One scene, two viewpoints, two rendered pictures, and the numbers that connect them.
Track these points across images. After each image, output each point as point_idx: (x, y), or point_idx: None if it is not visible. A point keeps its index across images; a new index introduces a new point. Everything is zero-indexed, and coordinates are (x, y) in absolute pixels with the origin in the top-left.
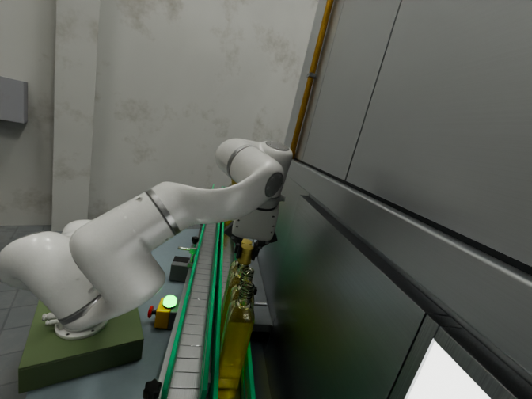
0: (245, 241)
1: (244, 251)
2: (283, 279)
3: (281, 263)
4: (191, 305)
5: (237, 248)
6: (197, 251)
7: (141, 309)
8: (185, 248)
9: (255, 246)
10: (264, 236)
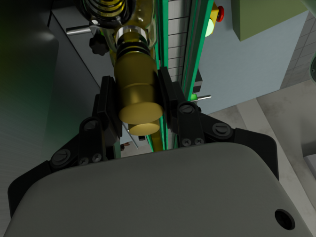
0: (148, 127)
1: (148, 92)
2: (11, 64)
3: (46, 107)
4: (183, 18)
5: (177, 96)
6: (189, 98)
7: (223, 22)
8: (202, 98)
9: (113, 123)
10: (65, 206)
